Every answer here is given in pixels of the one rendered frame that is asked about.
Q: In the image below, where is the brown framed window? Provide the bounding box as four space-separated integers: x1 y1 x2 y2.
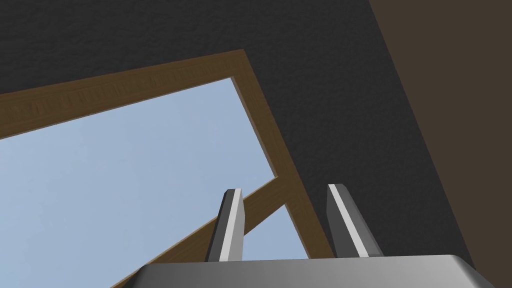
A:
0 48 335 288

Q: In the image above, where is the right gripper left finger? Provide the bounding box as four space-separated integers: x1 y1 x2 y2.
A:
205 187 246 263

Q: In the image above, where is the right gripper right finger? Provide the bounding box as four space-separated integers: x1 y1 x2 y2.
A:
326 183 385 259

